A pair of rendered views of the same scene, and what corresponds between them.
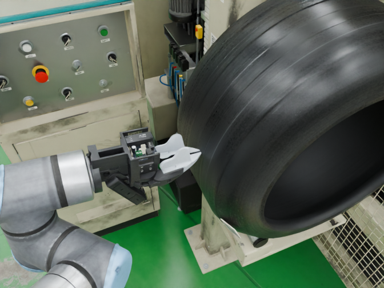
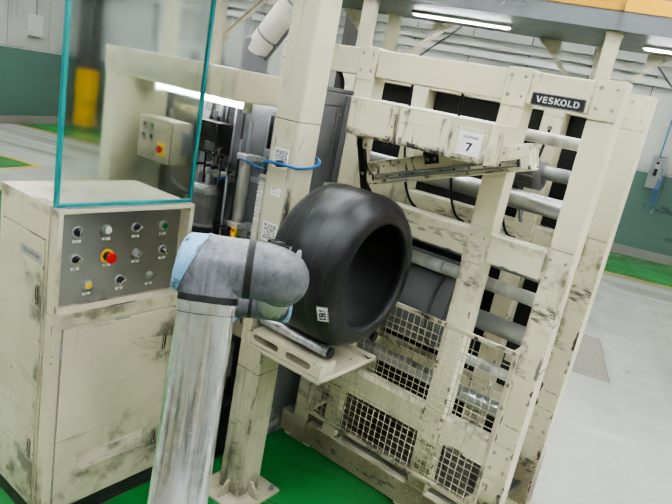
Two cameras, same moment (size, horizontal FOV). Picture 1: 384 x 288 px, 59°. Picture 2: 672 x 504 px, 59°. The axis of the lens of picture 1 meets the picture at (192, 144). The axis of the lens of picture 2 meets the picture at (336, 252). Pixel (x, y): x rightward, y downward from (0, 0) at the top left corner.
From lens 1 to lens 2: 1.51 m
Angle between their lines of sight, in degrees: 42
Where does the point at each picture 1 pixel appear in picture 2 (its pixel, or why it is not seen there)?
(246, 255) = (322, 366)
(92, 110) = (139, 299)
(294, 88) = (351, 214)
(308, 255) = (339, 480)
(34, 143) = (81, 331)
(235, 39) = (310, 202)
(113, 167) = not seen: hidden behind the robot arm
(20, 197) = not seen: hidden behind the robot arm
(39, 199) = not seen: hidden behind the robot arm
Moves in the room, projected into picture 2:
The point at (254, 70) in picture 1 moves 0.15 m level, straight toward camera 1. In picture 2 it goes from (328, 211) to (341, 222)
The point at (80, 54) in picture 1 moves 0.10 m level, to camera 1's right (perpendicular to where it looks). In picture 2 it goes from (141, 243) to (168, 244)
